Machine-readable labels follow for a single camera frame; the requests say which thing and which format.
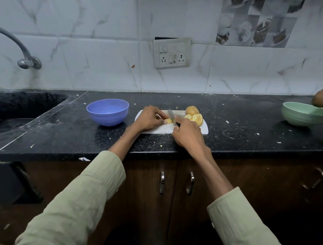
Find person's left hand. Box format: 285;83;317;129
133;105;169;133

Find person's right hand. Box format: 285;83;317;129
172;115;211;157

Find steel kitchen knife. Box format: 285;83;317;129
167;107;181;128

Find person's left forearm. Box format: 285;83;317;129
15;126;140;245

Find person's right forearm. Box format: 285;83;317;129
194;148;282;245

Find white cutting board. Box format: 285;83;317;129
134;110;209;135

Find sliced potato pieces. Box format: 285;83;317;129
184;113;204;127

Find blue plastic bowl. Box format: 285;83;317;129
86;98;130;127

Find brown wooden cabinet door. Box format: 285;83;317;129
167;159;323;245
0;160;178;245

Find green plastic bowl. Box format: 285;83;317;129
282;101;323;127

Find black granite sink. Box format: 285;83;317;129
0;91;70;135

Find brown unpeeled potato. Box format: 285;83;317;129
311;89;323;108

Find steel sink faucet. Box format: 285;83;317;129
0;26;42;70

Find white wall switch socket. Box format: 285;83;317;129
153;38;192;69

